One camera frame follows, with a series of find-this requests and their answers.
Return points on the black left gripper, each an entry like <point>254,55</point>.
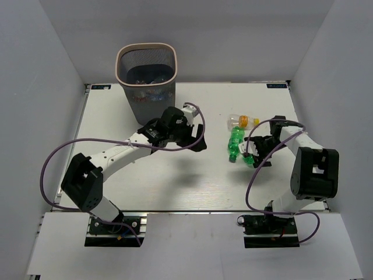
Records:
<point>190,140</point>

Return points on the clear bottle red-blue label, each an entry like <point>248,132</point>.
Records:
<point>159,79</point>

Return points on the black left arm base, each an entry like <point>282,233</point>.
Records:
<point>103,235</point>

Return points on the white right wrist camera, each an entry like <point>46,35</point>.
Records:
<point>248,148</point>

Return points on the grey mesh waste bin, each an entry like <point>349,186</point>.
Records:
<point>147,61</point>

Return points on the clear bottle orange label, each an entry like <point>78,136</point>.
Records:
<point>242,121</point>

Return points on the green plastic bottle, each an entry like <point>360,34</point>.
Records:
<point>249,160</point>
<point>236,138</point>

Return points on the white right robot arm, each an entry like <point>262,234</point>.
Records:
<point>315,172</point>

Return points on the clear bottle red cap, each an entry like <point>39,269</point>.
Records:
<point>140,82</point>

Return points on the blue label sticker right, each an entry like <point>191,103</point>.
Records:
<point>276,85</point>

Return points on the blue label sticker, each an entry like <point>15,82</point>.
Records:
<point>276,85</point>
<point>100,87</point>

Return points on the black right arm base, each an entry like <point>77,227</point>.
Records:
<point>268,231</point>

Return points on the blue label sticker left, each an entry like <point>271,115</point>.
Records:
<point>100,87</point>

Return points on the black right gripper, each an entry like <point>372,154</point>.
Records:
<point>259,160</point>

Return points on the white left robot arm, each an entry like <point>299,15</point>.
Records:
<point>85,176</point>

